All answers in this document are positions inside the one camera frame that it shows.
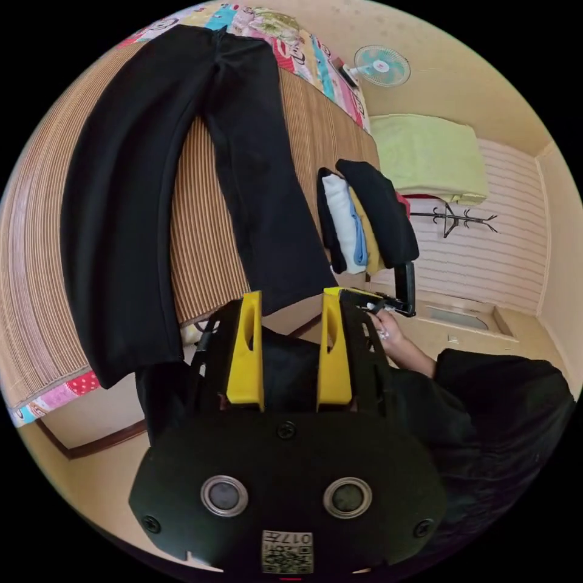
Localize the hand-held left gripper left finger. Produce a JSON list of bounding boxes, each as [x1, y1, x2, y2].
[[226, 290, 265, 412]]

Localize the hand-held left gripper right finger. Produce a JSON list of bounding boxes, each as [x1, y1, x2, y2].
[[316, 287, 353, 412]]

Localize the person's right forearm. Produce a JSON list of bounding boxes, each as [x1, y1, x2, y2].
[[387, 339, 439, 378]]

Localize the black pants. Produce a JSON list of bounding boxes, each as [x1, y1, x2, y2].
[[60, 24, 339, 390]]

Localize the person's right hand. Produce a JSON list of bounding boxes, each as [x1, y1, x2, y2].
[[369, 311, 405, 352]]

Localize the pile of clothes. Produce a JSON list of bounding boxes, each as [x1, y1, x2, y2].
[[316, 159, 420, 276]]

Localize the black coat rack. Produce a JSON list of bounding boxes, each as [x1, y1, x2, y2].
[[409, 202, 499, 239]]

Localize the light green cloth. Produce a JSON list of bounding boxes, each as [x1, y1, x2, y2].
[[367, 113, 489, 205]]

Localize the person's body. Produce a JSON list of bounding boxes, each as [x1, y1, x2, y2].
[[135, 327, 576, 554]]

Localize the teal wall fan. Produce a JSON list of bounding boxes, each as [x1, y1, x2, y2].
[[341, 44, 412, 88]]

